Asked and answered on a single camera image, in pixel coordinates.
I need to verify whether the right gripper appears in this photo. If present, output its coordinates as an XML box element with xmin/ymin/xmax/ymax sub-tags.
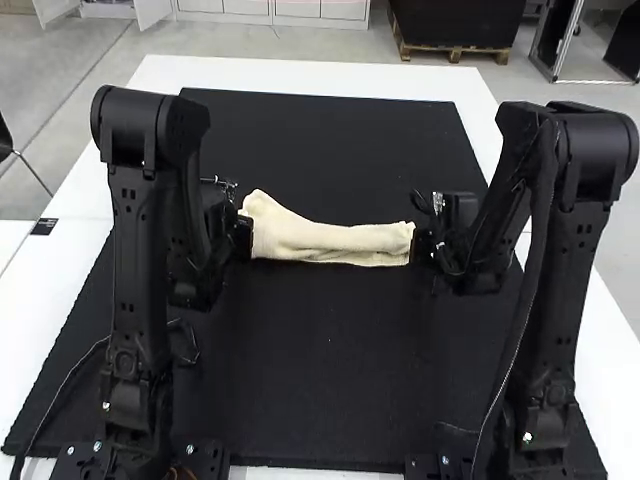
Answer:
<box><xmin>410</xmin><ymin>223</ymin><xmax>470</xmax><ymax>274</ymax></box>

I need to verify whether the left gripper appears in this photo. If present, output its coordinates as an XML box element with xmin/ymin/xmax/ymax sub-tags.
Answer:
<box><xmin>202</xmin><ymin>199</ymin><xmax>255</xmax><ymax>262</ymax></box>

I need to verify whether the pale towel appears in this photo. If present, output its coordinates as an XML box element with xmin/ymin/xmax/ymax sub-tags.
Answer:
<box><xmin>235</xmin><ymin>187</ymin><xmax>417</xmax><ymax>269</ymax></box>

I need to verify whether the black mat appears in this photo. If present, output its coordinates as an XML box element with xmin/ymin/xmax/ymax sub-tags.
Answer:
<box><xmin>0</xmin><ymin>87</ymin><xmax>609</xmax><ymax>476</ymax></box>

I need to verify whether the wooden pallet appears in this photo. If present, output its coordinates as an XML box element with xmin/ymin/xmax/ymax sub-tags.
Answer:
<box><xmin>389</xmin><ymin>9</ymin><xmax>514</xmax><ymax>66</ymax></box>

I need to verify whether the black crate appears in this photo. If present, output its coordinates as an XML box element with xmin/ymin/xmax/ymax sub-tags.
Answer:
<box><xmin>388</xmin><ymin>0</ymin><xmax>524</xmax><ymax>49</ymax></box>

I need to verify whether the grey cupboard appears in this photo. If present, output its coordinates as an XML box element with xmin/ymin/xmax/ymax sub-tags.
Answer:
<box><xmin>172</xmin><ymin>0</ymin><xmax>374</xmax><ymax>24</ymax></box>

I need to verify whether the open shelf cupboard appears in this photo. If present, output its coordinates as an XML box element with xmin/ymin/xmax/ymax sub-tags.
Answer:
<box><xmin>29</xmin><ymin>0</ymin><xmax>172</xmax><ymax>31</ymax></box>

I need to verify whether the black chair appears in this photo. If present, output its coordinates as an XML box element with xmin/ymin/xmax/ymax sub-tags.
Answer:
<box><xmin>0</xmin><ymin>109</ymin><xmax>54</xmax><ymax>199</ymax></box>

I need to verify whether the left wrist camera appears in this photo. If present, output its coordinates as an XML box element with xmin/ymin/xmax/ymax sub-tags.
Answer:
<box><xmin>199</xmin><ymin>173</ymin><xmax>239</xmax><ymax>211</ymax></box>

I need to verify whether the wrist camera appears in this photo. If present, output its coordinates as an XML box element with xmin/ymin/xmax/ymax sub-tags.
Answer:
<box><xmin>199</xmin><ymin>173</ymin><xmax>239</xmax><ymax>211</ymax></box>
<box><xmin>430</xmin><ymin>189</ymin><xmax>482</xmax><ymax>229</ymax></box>

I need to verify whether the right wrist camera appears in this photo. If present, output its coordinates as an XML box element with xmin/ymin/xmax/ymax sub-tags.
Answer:
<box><xmin>430</xmin><ymin>189</ymin><xmax>482</xmax><ymax>229</ymax></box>

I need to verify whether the black cable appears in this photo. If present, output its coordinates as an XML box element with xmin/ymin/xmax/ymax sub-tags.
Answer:
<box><xmin>434</xmin><ymin>117</ymin><xmax>564</xmax><ymax>454</ymax></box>
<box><xmin>167</xmin><ymin>317</ymin><xmax>202</xmax><ymax>366</ymax></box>
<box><xmin>12</xmin><ymin>335</ymin><xmax>112</xmax><ymax>480</ymax></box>

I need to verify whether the metal frame cart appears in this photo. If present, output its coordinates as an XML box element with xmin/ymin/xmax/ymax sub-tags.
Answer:
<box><xmin>528</xmin><ymin>0</ymin><xmax>640</xmax><ymax>86</ymax></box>

